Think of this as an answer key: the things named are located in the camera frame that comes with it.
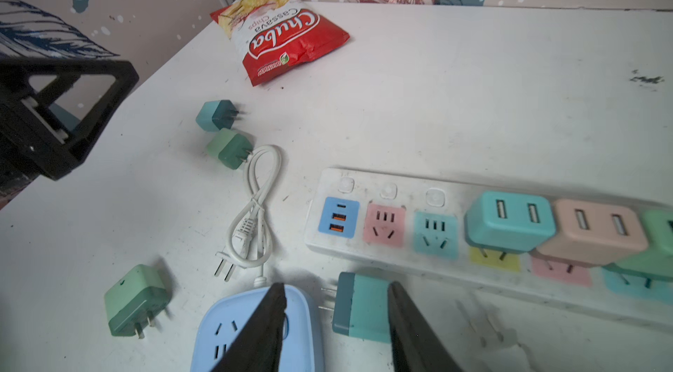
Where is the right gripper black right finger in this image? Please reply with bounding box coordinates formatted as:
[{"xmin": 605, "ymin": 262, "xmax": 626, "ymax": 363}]
[{"xmin": 387, "ymin": 281, "xmax": 463, "ymax": 372}]

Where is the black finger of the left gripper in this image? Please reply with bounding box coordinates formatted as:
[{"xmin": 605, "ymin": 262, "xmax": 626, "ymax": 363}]
[{"xmin": 1, "ymin": 58, "xmax": 138, "ymax": 180}]

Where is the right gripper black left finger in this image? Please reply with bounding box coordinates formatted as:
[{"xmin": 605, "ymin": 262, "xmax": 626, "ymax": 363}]
[{"xmin": 212, "ymin": 283, "xmax": 287, "ymax": 372}]

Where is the teal plug adapter pair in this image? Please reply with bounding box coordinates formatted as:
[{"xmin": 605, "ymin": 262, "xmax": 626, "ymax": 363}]
[
  {"xmin": 320, "ymin": 271, "xmax": 391, "ymax": 344},
  {"xmin": 464, "ymin": 191, "xmax": 557, "ymax": 254}
]

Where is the pink plug adapter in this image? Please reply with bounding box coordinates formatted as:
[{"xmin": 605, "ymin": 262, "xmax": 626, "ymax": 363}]
[{"xmin": 530, "ymin": 199, "xmax": 650, "ymax": 274}]

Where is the teal plug adapter far left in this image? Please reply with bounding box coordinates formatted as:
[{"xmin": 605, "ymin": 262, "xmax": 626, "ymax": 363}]
[{"xmin": 196, "ymin": 100, "xmax": 239, "ymax": 132}]

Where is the blue square socket cube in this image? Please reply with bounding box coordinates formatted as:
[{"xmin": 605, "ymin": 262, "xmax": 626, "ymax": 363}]
[{"xmin": 190, "ymin": 283, "xmax": 325, "ymax": 371}]

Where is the white multicolour power strip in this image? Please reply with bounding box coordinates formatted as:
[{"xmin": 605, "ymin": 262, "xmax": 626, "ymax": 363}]
[{"xmin": 304, "ymin": 168, "xmax": 672, "ymax": 332}]

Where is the red Chuba chips bag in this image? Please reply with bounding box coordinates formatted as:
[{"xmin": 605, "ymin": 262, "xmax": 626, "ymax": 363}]
[{"xmin": 210, "ymin": 0, "xmax": 350, "ymax": 87}]

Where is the white cable of blue cube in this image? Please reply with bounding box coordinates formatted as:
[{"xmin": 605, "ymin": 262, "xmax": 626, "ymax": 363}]
[{"xmin": 212, "ymin": 144, "xmax": 283, "ymax": 289}]

